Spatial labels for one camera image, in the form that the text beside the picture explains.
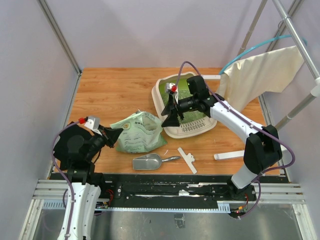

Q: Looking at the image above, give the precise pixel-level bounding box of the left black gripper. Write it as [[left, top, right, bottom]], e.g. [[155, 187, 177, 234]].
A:
[[85, 124, 123, 161]]

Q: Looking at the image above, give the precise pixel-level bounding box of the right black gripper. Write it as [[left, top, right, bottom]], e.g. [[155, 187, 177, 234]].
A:
[[160, 94, 198, 128]]

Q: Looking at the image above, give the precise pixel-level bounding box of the green cat litter bag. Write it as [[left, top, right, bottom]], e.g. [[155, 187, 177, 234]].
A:
[[110, 110, 167, 154]]

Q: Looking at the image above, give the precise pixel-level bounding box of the metal litter scoop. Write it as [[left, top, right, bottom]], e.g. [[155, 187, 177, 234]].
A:
[[132, 153, 181, 171]]

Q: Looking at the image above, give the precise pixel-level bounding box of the white plastic bag clip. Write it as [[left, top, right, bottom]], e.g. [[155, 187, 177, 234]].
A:
[[177, 147, 197, 174]]

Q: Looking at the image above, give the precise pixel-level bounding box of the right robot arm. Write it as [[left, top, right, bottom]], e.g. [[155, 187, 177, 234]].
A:
[[161, 75, 283, 200]]

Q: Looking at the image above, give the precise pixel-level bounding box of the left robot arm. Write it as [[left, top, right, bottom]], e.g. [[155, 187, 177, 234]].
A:
[[52, 122, 123, 240]]

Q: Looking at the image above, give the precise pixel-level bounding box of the beige green litter box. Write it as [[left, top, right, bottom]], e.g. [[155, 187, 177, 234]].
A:
[[151, 71, 217, 139]]

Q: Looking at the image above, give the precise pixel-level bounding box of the black cloth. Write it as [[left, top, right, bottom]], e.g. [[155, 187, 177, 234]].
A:
[[53, 124, 92, 171]]

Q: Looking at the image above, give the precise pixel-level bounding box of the cream fabric bag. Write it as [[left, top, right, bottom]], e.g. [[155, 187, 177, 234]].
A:
[[216, 45, 304, 112]]

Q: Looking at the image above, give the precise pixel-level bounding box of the white metal drying rack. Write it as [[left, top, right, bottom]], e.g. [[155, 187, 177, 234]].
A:
[[199, 0, 320, 161]]

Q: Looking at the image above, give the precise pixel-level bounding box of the teal clothes hanger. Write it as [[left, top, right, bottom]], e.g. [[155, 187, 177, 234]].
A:
[[218, 21, 308, 76]]

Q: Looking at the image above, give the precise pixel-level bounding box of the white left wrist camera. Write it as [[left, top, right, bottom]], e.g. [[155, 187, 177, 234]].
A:
[[84, 115, 100, 133]]

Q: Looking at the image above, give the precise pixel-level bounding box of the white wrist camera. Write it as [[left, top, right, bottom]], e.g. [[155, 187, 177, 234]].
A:
[[84, 115, 100, 133], [164, 82, 179, 103]]

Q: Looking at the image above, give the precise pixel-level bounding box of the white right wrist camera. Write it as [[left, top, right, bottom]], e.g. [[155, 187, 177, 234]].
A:
[[164, 82, 179, 103]]

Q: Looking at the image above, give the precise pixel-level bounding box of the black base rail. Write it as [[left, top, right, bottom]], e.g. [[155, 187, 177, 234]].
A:
[[49, 172, 288, 213]]

